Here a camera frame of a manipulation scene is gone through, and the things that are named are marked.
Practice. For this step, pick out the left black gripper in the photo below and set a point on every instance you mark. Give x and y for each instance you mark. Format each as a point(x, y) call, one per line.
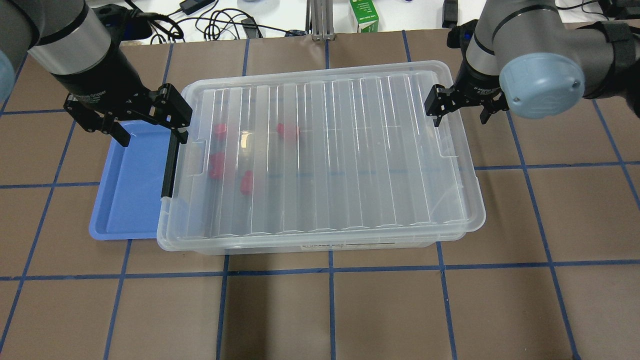
point(102, 82)

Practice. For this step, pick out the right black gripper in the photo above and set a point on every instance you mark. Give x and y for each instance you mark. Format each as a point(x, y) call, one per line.
point(475, 84)

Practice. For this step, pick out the red block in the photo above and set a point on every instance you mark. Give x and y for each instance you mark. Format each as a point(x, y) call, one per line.
point(288, 132)
point(247, 183)
point(216, 165)
point(220, 131)

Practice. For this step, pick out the clear plastic box lid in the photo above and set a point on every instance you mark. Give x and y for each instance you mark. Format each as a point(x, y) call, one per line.
point(367, 156)

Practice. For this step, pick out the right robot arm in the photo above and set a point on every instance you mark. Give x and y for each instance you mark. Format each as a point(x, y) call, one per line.
point(519, 56)

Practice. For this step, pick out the blue plastic tray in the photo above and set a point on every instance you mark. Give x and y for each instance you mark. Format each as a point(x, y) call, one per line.
point(129, 196)

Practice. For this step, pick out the clear plastic storage box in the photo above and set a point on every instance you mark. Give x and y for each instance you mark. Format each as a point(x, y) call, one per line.
point(317, 241)

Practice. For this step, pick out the black power adapter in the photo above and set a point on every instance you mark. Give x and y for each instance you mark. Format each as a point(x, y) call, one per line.
point(189, 7)

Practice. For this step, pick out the green white carton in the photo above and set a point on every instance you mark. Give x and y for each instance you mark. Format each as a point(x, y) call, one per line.
point(364, 15)

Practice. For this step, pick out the black box latch handle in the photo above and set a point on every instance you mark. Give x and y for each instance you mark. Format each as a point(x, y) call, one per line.
point(169, 174)

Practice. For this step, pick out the aluminium frame post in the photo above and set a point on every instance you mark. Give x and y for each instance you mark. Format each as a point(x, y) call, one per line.
point(320, 20)

